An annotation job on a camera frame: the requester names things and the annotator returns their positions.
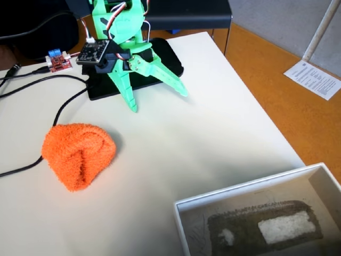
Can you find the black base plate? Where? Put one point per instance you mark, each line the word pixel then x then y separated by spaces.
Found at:
pixel 165 57

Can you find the dark brown felt pad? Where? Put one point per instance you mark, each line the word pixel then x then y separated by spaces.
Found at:
pixel 245 221

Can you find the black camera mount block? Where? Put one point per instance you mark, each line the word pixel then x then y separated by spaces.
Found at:
pixel 105 66

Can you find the red circuit board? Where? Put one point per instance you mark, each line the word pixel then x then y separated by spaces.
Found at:
pixel 57 62

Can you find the black camera circuit board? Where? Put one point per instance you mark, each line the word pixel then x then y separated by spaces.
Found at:
pixel 93 52

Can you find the white cardboard box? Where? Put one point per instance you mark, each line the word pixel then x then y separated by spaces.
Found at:
pixel 181 226

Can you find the small blue object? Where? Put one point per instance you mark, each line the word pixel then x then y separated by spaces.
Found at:
pixel 174 31

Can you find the printed white paper sheet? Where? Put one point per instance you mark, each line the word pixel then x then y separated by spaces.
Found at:
pixel 314 80

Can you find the white pole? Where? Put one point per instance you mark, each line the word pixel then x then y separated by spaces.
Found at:
pixel 319 32

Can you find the orange fuzzy cloth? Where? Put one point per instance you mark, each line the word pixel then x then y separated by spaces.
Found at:
pixel 77 154

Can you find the black bag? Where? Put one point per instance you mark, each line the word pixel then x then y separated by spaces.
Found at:
pixel 34 26

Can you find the green gripper black servo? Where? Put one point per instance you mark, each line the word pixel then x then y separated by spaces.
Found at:
pixel 136 63

